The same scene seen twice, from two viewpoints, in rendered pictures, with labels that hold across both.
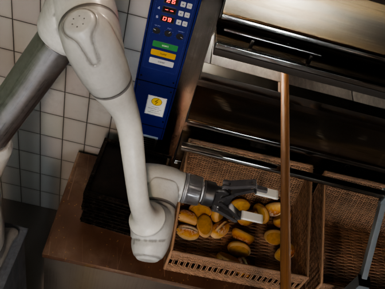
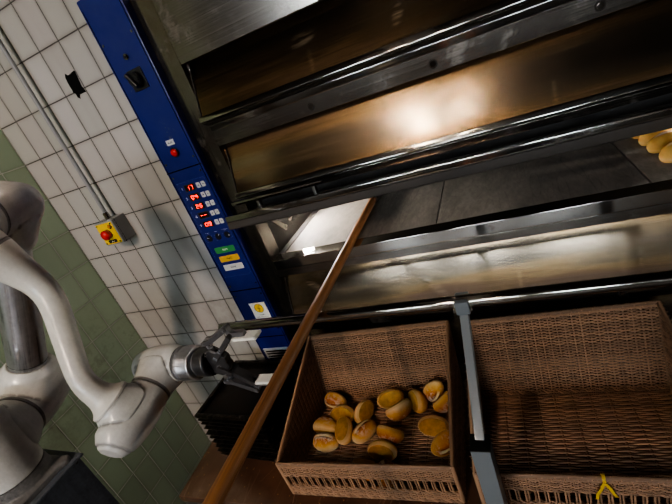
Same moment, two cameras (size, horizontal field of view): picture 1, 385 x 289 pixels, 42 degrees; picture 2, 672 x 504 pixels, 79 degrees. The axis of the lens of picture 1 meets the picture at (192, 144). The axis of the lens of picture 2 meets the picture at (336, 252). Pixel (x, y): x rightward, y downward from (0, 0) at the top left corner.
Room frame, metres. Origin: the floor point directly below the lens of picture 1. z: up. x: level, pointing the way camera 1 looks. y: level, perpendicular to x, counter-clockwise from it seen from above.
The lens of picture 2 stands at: (0.40, -0.94, 1.74)
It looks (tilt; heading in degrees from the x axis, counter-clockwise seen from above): 23 degrees down; 34
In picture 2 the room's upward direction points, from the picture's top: 21 degrees counter-clockwise
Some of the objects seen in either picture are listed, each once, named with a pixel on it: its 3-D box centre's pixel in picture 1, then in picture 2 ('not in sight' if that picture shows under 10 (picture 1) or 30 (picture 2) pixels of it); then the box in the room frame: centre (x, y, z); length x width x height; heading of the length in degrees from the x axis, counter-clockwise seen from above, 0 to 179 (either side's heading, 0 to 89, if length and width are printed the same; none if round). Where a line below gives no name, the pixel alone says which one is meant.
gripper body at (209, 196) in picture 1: (216, 195); (214, 360); (0.93, -0.12, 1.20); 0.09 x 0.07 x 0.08; 98
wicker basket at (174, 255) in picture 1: (241, 214); (372, 404); (1.24, -0.29, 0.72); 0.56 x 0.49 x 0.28; 100
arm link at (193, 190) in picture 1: (192, 189); (192, 362); (0.92, -0.05, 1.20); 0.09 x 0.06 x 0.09; 8
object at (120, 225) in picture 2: not in sight; (115, 229); (1.34, 0.65, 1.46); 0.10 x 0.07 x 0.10; 98
